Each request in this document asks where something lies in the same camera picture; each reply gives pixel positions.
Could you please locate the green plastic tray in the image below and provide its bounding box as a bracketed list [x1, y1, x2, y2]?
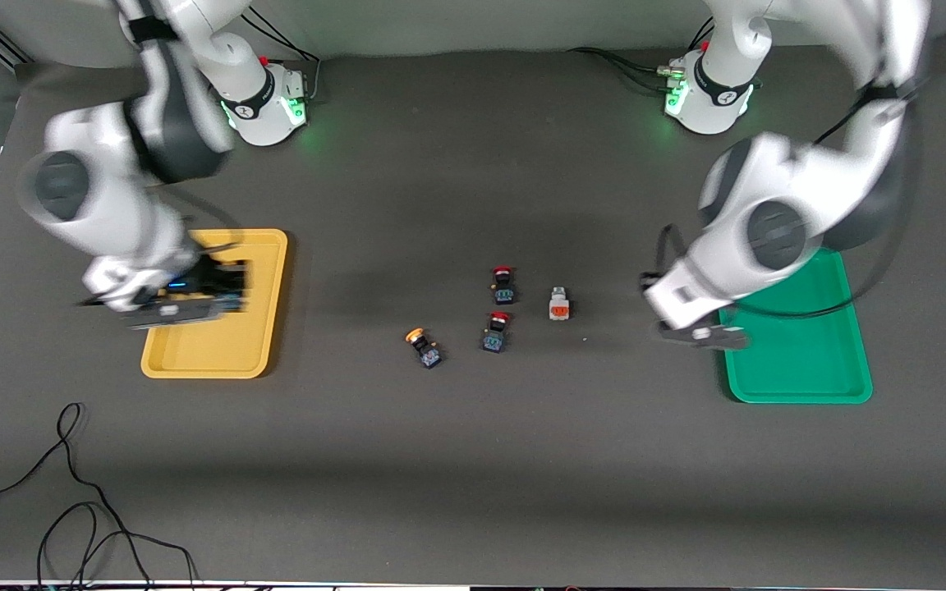
[719, 246, 874, 405]

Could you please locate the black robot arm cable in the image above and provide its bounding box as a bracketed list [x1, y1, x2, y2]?
[655, 74, 930, 323]

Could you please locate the yellow plastic tray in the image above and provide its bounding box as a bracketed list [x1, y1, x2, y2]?
[140, 228, 289, 380]

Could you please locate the thin black loose cable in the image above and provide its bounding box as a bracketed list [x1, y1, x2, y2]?
[0, 401, 199, 591]

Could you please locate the yellow push button red mark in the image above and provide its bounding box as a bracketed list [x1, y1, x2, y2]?
[405, 328, 443, 369]

